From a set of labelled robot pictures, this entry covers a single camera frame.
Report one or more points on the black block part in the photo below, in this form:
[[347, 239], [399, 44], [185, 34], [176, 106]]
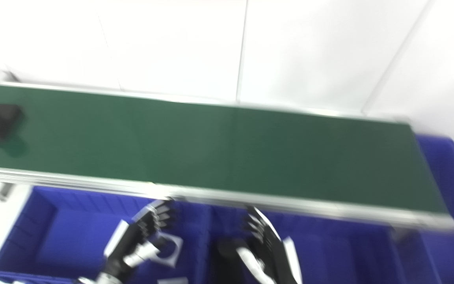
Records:
[[227, 260]]

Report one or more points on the white flat rectangular plate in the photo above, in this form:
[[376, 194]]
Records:
[[176, 281]]

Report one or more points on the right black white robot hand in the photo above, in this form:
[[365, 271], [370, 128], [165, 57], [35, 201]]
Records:
[[270, 252]]

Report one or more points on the green conveyor belt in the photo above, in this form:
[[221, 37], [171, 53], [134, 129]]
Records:
[[290, 205], [219, 150]]

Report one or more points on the blue plastic bin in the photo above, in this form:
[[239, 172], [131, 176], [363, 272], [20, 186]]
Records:
[[69, 240], [341, 256], [447, 244]]

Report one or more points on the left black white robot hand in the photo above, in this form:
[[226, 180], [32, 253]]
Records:
[[132, 244]]

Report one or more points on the white square plate with hole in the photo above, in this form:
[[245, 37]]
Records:
[[175, 252]]

